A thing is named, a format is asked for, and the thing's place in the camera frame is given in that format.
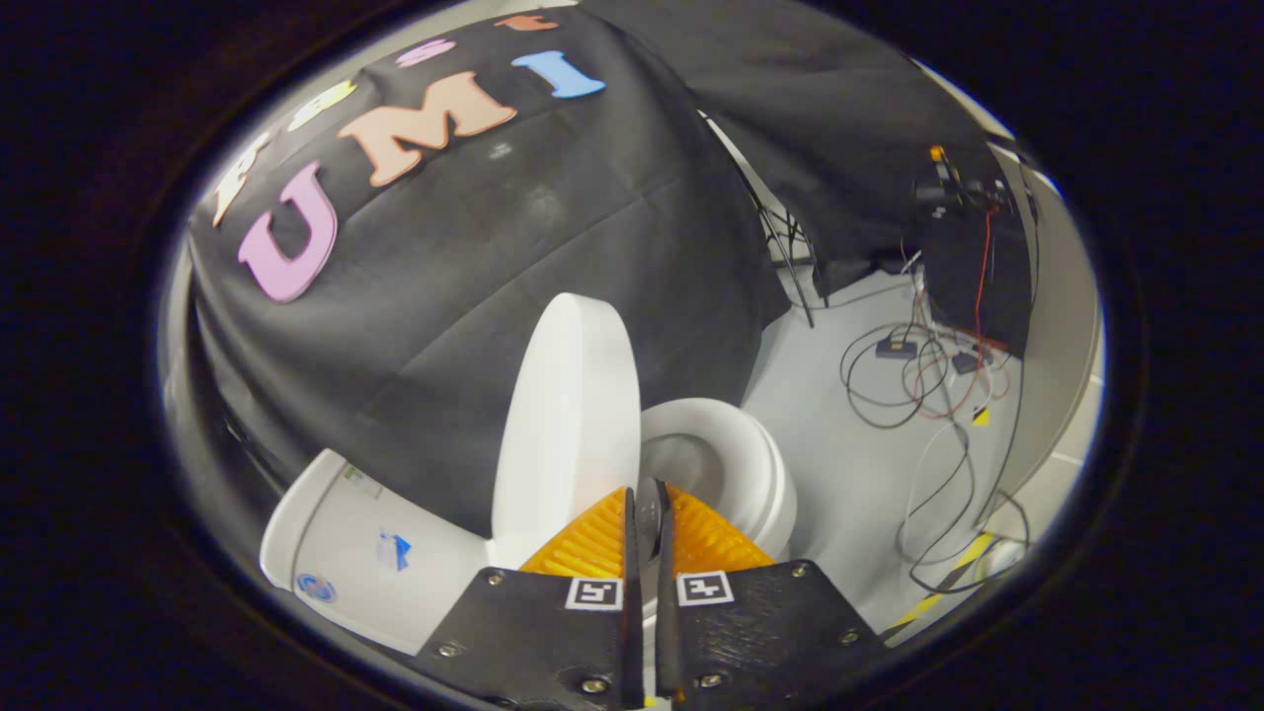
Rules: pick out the black backdrop cloth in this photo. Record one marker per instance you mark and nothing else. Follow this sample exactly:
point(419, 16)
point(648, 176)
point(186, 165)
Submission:
point(474, 247)
point(829, 118)

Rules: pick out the black cloth covered stand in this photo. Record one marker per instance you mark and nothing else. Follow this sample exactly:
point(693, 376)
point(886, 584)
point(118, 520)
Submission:
point(963, 286)

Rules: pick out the small black box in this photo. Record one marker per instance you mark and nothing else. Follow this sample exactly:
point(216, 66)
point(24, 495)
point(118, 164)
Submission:
point(966, 362)
point(894, 348)

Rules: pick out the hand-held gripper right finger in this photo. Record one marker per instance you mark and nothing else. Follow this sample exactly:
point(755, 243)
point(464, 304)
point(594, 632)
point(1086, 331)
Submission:
point(750, 632)

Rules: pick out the yellow black floor tape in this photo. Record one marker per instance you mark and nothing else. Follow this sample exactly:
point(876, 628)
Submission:
point(963, 553)

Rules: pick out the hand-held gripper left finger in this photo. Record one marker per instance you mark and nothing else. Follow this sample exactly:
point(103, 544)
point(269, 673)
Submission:
point(553, 642)

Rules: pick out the white toilet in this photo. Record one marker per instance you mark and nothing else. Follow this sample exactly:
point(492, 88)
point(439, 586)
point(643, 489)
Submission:
point(336, 523)

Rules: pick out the orange black gripper device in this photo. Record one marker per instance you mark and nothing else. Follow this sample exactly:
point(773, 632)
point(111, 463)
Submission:
point(938, 188)

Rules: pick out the black tripod stand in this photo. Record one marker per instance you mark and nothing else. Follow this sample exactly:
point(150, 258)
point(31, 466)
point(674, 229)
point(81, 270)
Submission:
point(780, 242)

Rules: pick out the white toilet lid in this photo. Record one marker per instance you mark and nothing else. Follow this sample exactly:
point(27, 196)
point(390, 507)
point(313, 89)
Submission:
point(568, 425)

